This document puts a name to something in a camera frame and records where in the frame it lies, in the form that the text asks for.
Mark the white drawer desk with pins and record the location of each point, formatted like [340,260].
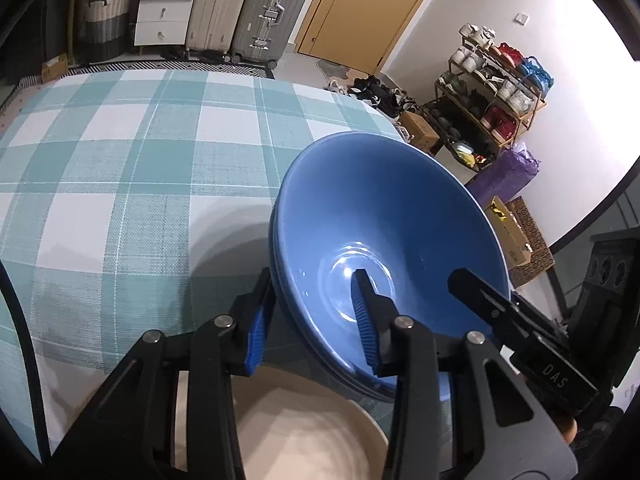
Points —
[165,15]

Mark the black white striped rug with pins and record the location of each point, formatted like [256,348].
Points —
[175,67]

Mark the woven laundry basket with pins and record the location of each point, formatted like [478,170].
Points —
[105,30]

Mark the yellow green packet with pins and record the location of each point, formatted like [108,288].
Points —
[462,154]

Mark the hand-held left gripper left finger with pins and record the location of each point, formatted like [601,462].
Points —
[257,330]

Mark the teal checked tablecloth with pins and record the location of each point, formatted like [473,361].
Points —
[100,160]

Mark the wooden shoe rack with shoes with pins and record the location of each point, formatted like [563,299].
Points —
[497,122]

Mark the beige ceramic bowl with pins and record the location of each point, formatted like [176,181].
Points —
[300,435]

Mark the grey door mat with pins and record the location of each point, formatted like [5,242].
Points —
[332,71]

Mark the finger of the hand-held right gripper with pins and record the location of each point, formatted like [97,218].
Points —
[480,292]

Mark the wooden door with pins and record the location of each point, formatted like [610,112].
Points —
[360,20]

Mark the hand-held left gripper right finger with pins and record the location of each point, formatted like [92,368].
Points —
[362,325]

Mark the purple bag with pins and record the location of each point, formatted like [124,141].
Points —
[505,175]

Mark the pile of dark shoes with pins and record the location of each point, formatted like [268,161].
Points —
[375,95]

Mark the small cardboard box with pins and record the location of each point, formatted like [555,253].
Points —
[55,69]

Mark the white light switch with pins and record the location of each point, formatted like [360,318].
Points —
[522,18]

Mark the beige suitcase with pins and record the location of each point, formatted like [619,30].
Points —
[220,5]

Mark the brown cardboard box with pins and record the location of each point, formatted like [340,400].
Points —
[420,132]

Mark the patterned cardboard box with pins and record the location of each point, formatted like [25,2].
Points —
[530,250]

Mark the silver suitcase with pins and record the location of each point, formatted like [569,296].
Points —
[270,15]

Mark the blue bowl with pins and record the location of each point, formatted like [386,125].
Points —
[375,210]
[330,366]
[370,394]

